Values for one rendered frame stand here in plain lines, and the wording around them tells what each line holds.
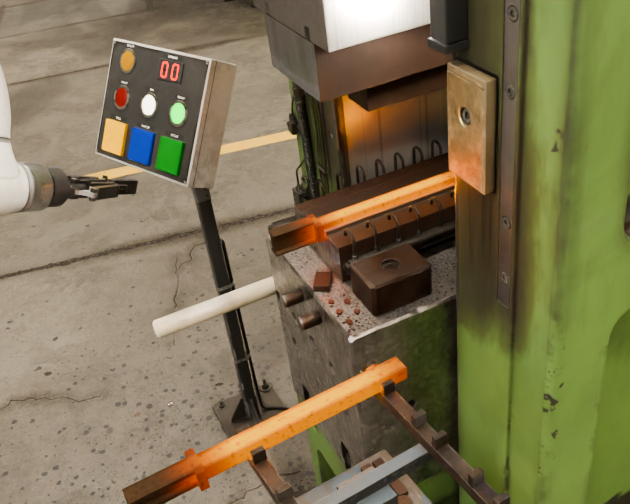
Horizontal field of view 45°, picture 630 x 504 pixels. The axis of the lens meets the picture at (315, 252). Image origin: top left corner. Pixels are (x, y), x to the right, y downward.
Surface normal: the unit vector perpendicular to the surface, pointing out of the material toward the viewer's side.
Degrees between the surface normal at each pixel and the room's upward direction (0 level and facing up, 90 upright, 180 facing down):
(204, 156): 90
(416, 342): 90
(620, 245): 89
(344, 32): 90
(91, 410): 0
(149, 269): 0
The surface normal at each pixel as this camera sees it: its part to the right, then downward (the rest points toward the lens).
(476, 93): -0.90, 0.33
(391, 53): 0.43, 0.47
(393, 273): -0.11, -0.81
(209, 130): 0.76, 0.29
